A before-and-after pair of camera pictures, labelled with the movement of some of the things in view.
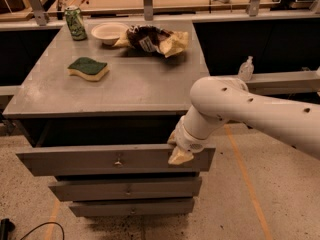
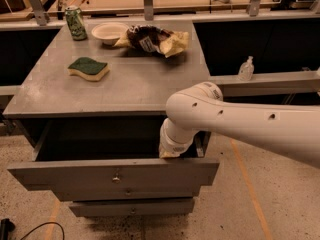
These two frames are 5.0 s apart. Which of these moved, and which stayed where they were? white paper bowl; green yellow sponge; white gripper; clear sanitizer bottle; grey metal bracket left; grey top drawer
Moved: grey top drawer; white gripper
Stayed: green yellow sponge; clear sanitizer bottle; grey metal bracket left; white paper bowl
